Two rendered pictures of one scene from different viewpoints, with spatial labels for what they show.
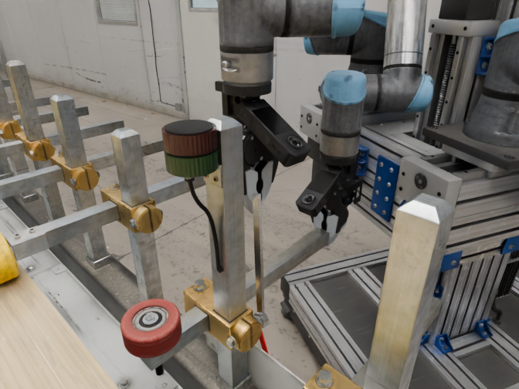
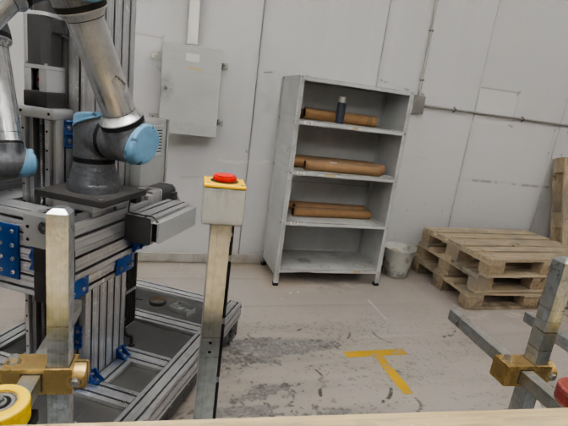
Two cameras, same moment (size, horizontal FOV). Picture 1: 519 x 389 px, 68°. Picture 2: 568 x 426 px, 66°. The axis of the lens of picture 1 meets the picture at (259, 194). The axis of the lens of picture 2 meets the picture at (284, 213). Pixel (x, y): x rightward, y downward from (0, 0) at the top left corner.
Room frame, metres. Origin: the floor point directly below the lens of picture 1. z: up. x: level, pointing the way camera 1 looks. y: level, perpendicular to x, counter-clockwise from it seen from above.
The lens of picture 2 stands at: (-0.40, 0.23, 1.37)
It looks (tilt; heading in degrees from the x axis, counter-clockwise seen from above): 14 degrees down; 303
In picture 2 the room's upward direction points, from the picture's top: 7 degrees clockwise
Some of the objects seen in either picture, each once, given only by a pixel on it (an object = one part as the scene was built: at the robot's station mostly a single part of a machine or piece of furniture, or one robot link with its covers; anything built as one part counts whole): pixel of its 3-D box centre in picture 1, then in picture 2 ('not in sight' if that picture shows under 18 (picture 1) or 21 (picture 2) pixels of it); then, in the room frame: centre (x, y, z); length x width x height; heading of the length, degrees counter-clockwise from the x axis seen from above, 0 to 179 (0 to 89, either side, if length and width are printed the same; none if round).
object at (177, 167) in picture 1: (191, 157); not in sight; (0.41, 0.08, 1.14); 0.06 x 0.06 x 0.02
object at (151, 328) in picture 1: (154, 345); not in sight; (0.39, 0.15, 0.85); 0.08 x 0.08 x 0.11
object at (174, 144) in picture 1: (190, 136); not in sight; (0.41, 0.08, 1.16); 0.06 x 0.06 x 0.02
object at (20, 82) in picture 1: (40, 154); not in sight; (0.96, 0.59, 0.93); 0.03 x 0.03 x 0.48; 46
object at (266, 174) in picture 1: (253, 182); not in sight; (0.58, 0.01, 1.02); 0.06 x 0.03 x 0.09; 46
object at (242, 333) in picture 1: (220, 316); not in sight; (0.46, 0.06, 0.85); 0.13 x 0.06 x 0.05; 46
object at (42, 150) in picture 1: (35, 145); not in sight; (0.98, 0.60, 0.95); 0.13 x 0.06 x 0.05; 46
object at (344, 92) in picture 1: (343, 103); not in sight; (0.72, -0.16, 1.13); 0.09 x 0.08 x 0.11; 175
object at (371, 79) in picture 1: (346, 92); not in sight; (0.81, -0.18, 1.12); 0.11 x 0.11 x 0.08; 85
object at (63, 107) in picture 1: (84, 198); not in sight; (0.79, 0.41, 0.88); 0.03 x 0.03 x 0.48; 46
